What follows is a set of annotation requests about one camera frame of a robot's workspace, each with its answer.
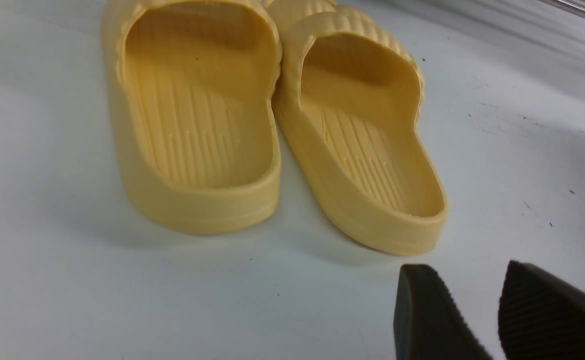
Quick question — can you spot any left yellow rubber slipper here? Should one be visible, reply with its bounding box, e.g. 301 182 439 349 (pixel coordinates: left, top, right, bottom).
101 0 283 235

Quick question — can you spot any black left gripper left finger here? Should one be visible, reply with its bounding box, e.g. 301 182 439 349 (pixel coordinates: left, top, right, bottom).
393 264 492 360

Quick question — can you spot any right yellow rubber slipper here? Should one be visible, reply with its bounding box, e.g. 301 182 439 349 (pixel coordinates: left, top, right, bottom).
265 0 448 256

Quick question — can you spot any yellow rubber slipper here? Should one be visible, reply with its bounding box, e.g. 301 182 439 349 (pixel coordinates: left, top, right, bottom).
101 0 283 235
265 0 448 256

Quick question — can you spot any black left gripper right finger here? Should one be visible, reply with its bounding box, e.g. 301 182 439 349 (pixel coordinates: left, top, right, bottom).
497 260 585 360

